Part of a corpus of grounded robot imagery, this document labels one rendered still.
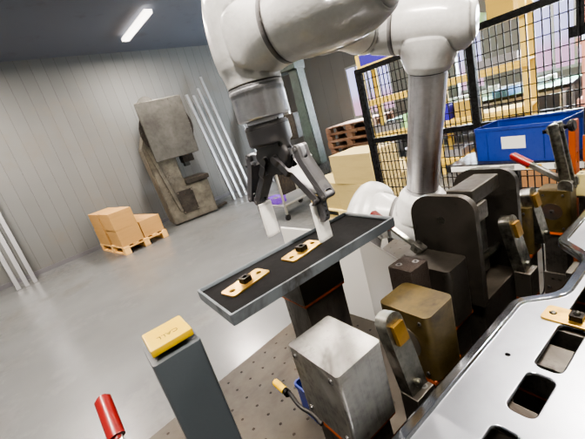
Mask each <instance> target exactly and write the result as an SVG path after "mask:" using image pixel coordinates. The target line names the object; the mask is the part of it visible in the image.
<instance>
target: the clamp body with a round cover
mask: <svg viewBox="0 0 585 439"><path fill-rule="evenodd" d="M380 304H381V307H382V310H383V309H386V310H392V311H396V312H399V313H400V314H401V315H402V317H403V320H404V322H405V324H406V326H407V331H408V333H409V335H410V337H411V340H412V343H413V345H414V348H415V351H416V354H417V355H418V358H419V360H420V365H421V366H422V369H423V371H424V374H425V377H426V378H427V381H428V382H430V383H432V384H433V385H434V388H435V387H436V386H437V385H438V383H439V382H440V381H441V380H442V379H443V378H444V376H445V375H446V374H447V373H448V372H449V371H450V369H451V368H452V367H453V366H454V365H455V364H456V362H457V361H458V360H459V359H460V358H461V355H460V350H459V344H458V339H457V333H456V326H455V321H454V310H453V304H452V298H451V295H450V294H447V293H443V292H441V291H437V290H433V289H431V288H427V287H422V286H418V285H415V284H412V283H408V282H405V283H402V284H400V285H399V286H397V287H396V288H395V289H394V290H393V291H392V292H391V293H389V294H388V295H386V296H385V297H384V298H383V299H381V300H380Z"/></svg>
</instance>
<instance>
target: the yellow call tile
mask: <svg viewBox="0 0 585 439"><path fill-rule="evenodd" d="M192 335H194V333H193V330H192V328H191V327H190V326H189V325H188V324H187V323H186V322H185V320H184V319H183V318H182V317H181V316H180V315H178V316H176V317H175V318H173V319H171V320H169V321H167V322H166V323H164V324H162V325H160V326H159V327H157V328H154V329H153V330H151V331H150V332H148V333H146V334H143V335H142V339H143V341H144V343H145V345H146V347H147V348H148V350H149V352H150V354H151V356H152V357H153V358H155V357H157V356H159V355H161V354H163V353H164V352H165V351H167V350H168V349H170V348H172V347H174V346H176V345H177V344H179V343H180V342H181V341H184V340H185V339H187V338H189V337H190V336H192Z"/></svg>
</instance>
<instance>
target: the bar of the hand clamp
mask: <svg viewBox="0 0 585 439"><path fill-rule="evenodd" d="M566 129H568V130H569V131H571V132H573V131H575V130H576V129H577V123H576V121H575V120H574V119H570V120H569V121H568V122H567V124H566V125H565V124H563V122H562V121H560V122H554V123H552V124H550V125H548V126H547V128H546V130H543V131H542V134H546V133H547V135H549V139H550V143H551V146H552V151H553V154H554V158H555V164H556V169H557V172H558V176H559V180H560V181H562V180H570V181H571V182H572V180H573V181H574V183H573V185H574V186H575V188H577V183H576V179H575V172H574V167H573V164H572V160H571V156H570V152H569V149H568V141H567V138H566V133H565V131H566Z"/></svg>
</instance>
